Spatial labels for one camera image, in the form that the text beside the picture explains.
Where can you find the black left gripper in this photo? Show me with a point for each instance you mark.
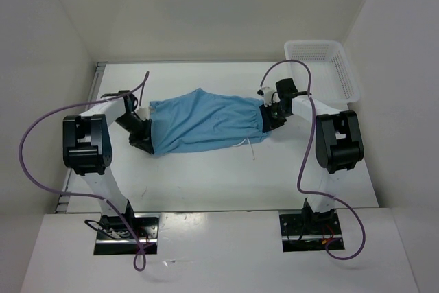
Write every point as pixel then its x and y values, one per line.
pixel 143 140

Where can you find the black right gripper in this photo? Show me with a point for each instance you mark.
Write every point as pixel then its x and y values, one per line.
pixel 268 123

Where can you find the white shorts drawstring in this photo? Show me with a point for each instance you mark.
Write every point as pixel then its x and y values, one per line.
pixel 247 142

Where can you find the light blue mesh shorts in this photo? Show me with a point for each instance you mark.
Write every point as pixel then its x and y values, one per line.
pixel 200 121

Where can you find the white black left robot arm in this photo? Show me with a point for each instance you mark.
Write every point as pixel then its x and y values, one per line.
pixel 103 184

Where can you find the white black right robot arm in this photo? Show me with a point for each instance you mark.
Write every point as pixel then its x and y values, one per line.
pixel 335 143

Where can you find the white plastic mesh basket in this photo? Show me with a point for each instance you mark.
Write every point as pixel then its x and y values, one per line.
pixel 332 80

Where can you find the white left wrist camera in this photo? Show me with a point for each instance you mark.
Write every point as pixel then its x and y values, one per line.
pixel 145 112

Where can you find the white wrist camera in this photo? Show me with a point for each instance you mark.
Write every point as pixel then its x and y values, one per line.
pixel 268 95
pixel 145 112

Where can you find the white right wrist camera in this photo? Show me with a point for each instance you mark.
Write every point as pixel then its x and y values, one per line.
pixel 268 95

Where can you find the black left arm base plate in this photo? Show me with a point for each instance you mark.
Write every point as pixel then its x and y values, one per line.
pixel 118 240

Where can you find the aluminium table edge rail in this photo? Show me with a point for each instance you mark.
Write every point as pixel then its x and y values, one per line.
pixel 79 156

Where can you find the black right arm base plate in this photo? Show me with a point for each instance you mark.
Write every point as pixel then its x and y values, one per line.
pixel 300 237

